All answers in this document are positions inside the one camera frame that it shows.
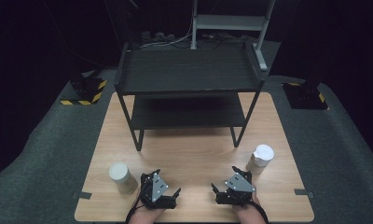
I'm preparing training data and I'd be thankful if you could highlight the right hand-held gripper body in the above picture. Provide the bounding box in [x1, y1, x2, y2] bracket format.
[214, 173, 257, 207]

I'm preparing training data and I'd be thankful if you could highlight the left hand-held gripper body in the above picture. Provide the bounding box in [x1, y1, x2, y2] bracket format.
[140, 171, 178, 210]

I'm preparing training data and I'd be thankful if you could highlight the glass bottle with white cap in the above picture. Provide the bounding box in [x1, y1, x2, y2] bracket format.
[246, 144, 275, 175]

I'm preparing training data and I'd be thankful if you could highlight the black two-tier shelf rack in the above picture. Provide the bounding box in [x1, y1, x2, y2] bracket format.
[114, 41, 268, 152]

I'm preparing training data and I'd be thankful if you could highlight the person's left hand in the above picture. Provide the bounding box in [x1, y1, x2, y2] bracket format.
[130, 203, 167, 224]

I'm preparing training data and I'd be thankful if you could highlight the person's right hand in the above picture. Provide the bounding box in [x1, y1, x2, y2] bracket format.
[232, 199, 267, 224]

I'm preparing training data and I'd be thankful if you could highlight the glass jar with white lid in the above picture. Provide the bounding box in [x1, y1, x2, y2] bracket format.
[108, 161, 139, 194]

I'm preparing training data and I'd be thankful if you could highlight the black box with striped tape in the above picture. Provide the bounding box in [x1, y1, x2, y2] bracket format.
[60, 75, 108, 106]
[282, 81, 329, 111]

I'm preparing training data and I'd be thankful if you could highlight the grey felt cover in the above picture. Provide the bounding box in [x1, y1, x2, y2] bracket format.
[0, 40, 373, 224]

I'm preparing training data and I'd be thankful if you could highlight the grey metal stand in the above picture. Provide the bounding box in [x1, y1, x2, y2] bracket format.
[190, 0, 276, 72]

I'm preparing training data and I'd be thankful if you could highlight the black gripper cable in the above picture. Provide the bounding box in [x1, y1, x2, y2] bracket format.
[125, 192, 145, 224]
[249, 191, 269, 224]

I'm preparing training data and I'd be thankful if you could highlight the bundle of dark cables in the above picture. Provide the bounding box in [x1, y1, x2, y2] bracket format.
[200, 32, 257, 44]

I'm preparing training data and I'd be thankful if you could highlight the white cable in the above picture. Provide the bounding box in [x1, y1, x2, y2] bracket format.
[140, 18, 195, 49]

